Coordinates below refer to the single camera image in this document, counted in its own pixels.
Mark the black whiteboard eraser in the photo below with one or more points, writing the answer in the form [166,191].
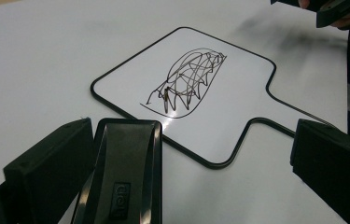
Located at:
[123,161]

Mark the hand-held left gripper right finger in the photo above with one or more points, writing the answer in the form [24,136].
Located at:
[334,161]

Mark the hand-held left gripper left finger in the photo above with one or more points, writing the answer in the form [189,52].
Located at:
[48,174]

